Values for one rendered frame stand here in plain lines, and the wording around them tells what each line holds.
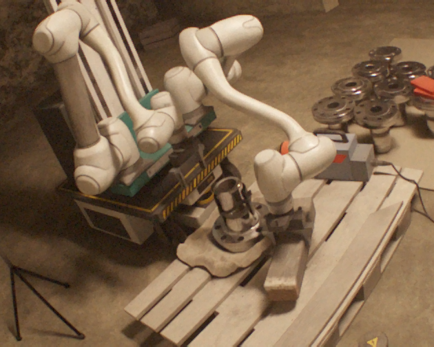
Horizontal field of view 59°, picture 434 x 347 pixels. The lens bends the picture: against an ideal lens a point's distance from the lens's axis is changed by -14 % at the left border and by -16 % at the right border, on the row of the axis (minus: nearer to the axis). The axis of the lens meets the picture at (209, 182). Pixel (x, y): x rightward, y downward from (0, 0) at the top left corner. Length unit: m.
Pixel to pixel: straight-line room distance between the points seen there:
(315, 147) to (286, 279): 0.43
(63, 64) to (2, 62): 4.66
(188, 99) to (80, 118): 0.69
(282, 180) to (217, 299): 0.54
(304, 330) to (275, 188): 0.47
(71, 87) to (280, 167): 0.79
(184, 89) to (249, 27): 0.64
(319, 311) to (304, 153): 0.52
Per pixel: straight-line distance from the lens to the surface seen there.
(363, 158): 1.92
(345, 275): 1.55
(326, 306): 1.48
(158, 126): 1.57
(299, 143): 1.42
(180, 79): 2.14
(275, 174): 1.36
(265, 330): 1.50
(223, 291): 1.68
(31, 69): 6.36
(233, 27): 1.61
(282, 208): 1.44
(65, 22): 1.56
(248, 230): 1.81
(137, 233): 2.16
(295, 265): 1.47
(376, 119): 2.21
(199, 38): 1.60
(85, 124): 1.67
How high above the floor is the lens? 1.32
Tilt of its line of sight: 31 degrees down
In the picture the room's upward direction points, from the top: 23 degrees counter-clockwise
